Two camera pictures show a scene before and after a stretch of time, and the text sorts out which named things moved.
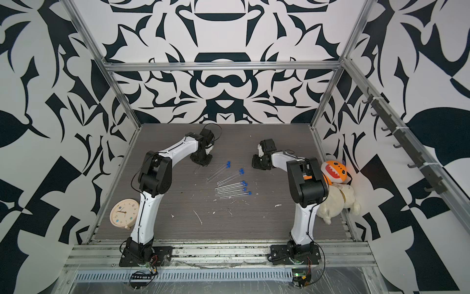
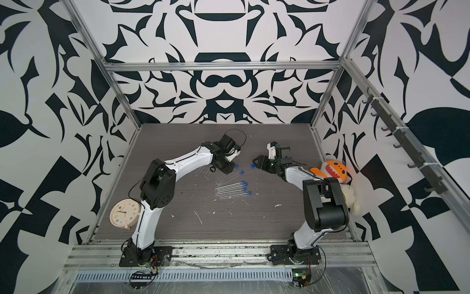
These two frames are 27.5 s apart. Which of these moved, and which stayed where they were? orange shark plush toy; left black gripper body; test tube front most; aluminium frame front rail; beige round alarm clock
Moved: left black gripper body
Stayed: test tube front most; beige round alarm clock; orange shark plush toy; aluminium frame front rail
